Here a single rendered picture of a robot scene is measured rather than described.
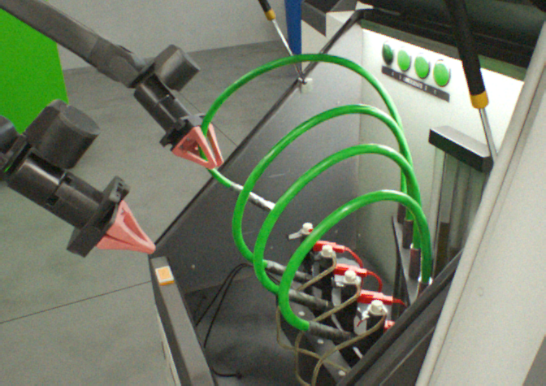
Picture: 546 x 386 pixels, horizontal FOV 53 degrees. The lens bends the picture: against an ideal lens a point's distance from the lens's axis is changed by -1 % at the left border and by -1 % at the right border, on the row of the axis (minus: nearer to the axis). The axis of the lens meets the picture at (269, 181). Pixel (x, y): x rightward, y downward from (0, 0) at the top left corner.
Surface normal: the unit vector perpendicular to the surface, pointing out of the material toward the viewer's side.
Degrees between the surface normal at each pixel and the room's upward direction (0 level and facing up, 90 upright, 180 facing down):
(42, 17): 69
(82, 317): 0
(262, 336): 0
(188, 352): 0
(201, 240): 90
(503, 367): 76
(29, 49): 90
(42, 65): 90
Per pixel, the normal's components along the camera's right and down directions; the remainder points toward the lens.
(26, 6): -0.07, 0.09
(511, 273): -0.91, -0.03
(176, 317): -0.04, -0.90
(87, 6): 0.41, 0.39
